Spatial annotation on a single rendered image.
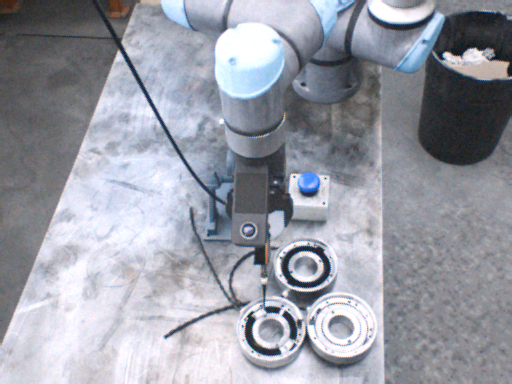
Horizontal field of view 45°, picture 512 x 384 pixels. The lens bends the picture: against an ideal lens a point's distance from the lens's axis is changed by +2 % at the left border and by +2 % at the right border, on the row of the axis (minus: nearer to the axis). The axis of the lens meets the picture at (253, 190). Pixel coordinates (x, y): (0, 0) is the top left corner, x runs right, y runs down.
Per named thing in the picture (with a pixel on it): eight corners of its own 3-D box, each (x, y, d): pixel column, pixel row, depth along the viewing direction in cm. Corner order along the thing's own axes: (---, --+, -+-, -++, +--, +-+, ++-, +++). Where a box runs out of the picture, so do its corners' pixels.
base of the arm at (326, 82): (294, 55, 138) (294, 17, 131) (363, 56, 137) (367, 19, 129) (288, 102, 129) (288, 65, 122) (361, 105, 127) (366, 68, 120)
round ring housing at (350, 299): (387, 327, 97) (389, 315, 94) (352, 381, 92) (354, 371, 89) (329, 293, 101) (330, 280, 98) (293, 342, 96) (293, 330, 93)
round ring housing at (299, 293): (298, 238, 108) (298, 225, 105) (349, 270, 104) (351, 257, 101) (262, 280, 103) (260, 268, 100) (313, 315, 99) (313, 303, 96)
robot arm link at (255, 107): (300, 27, 67) (259, 75, 63) (300, 101, 76) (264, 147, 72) (239, 7, 70) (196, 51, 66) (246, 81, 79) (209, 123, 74)
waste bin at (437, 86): (511, 176, 214) (552, 81, 180) (410, 170, 218) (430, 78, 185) (499, 105, 235) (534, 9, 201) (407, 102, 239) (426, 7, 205)
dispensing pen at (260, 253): (253, 315, 95) (252, 212, 90) (256, 302, 99) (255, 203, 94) (268, 316, 95) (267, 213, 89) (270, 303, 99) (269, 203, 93)
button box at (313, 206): (327, 221, 110) (328, 205, 106) (287, 219, 111) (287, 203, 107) (329, 186, 115) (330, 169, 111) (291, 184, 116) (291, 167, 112)
